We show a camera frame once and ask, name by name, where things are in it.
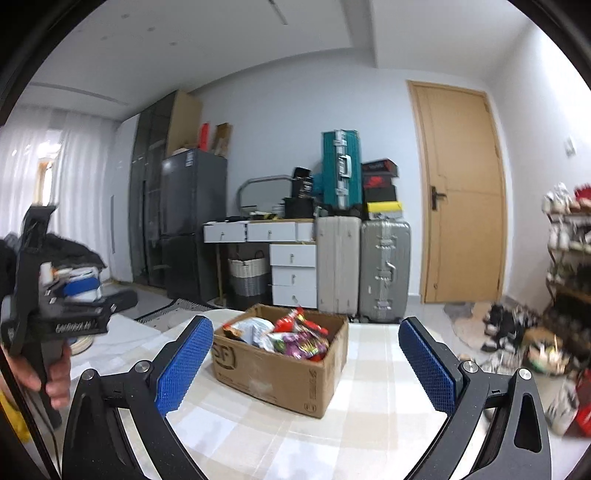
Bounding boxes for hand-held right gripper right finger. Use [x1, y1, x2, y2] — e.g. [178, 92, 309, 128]
[398, 318, 552, 480]

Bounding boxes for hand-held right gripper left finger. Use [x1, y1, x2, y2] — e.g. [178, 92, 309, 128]
[62, 315, 214, 480]

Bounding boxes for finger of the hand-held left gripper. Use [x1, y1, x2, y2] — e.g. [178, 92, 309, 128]
[51, 298, 138, 319]
[48, 290, 138, 309]

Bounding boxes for white orange snack packet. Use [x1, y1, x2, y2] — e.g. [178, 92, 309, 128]
[223, 318, 274, 348]

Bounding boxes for brown cardboard box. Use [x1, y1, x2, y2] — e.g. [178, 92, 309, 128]
[211, 303, 350, 420]

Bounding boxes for red chip packet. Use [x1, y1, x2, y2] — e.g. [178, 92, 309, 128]
[274, 308, 306, 334]

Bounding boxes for purple candy packet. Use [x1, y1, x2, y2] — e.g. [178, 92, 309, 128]
[271, 331, 329, 359]

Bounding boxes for person's left forearm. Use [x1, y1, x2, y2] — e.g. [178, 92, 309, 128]
[0, 390, 25, 440]

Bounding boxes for person's left hand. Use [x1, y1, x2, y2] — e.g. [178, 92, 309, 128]
[0, 344, 72, 409]

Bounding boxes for stacked blue bowls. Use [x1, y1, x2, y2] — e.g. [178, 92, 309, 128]
[63, 276, 102, 302]

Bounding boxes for white marble side table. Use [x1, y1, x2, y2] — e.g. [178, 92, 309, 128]
[69, 313, 186, 371]

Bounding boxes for dark cloth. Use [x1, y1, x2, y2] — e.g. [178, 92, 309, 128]
[43, 233, 110, 271]

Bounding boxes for grey door mat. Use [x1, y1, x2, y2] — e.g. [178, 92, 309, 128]
[445, 302, 491, 348]

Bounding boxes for black white patterned rug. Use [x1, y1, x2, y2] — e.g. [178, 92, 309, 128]
[137, 297, 214, 325]

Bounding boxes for pile of dark shoes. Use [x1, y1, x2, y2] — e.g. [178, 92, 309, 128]
[479, 302, 542, 354]

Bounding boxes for silver suitcase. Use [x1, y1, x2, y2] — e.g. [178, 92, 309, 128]
[359, 219, 413, 324]

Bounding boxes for woven laundry basket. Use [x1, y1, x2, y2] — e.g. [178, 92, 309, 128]
[227, 251, 271, 299]

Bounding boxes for white curtain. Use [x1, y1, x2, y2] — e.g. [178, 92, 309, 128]
[0, 105, 117, 241]

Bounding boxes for grey refrigerator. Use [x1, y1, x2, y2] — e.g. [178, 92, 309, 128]
[160, 148, 229, 302]

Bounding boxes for dark glass cabinet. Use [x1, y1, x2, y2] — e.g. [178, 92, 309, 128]
[129, 89, 179, 288]

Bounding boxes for beige suitcase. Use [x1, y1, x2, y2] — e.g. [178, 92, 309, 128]
[315, 215, 363, 315]

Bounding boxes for white sneaker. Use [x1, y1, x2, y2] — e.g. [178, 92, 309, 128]
[544, 382, 581, 435]

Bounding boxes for white desk with drawers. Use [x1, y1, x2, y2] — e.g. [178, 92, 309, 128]
[203, 220, 319, 310]

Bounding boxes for wooden shoe rack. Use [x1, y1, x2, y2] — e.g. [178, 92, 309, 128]
[544, 210, 591, 325]

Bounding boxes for yellow black shoe box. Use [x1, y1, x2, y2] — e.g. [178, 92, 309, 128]
[366, 201, 404, 222]

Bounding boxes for red shopping bag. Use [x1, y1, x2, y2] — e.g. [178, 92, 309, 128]
[565, 401, 591, 438]

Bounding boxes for wooden door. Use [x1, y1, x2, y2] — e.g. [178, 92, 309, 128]
[406, 79, 509, 305]

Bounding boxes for arched mirror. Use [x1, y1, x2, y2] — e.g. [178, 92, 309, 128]
[236, 174, 297, 219]

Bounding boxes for dark red shoe box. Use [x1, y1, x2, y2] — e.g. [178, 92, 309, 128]
[362, 175, 399, 191]

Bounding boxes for shoe rack with shoes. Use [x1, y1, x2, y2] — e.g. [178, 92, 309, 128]
[542, 182, 591, 302]

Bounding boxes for black storage box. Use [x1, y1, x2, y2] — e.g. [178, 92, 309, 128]
[283, 196, 318, 219]

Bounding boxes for large flat cardboard box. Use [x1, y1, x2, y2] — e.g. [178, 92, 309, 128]
[165, 89, 205, 156]

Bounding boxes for black shoe box red label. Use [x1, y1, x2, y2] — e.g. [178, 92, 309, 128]
[361, 159, 400, 179]

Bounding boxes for small cardboard box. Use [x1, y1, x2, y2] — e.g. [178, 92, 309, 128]
[213, 122, 235, 156]

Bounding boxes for teal suitcase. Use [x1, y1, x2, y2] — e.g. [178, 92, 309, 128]
[321, 130, 363, 210]

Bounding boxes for black paper bag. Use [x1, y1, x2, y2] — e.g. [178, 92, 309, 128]
[291, 167, 315, 201]

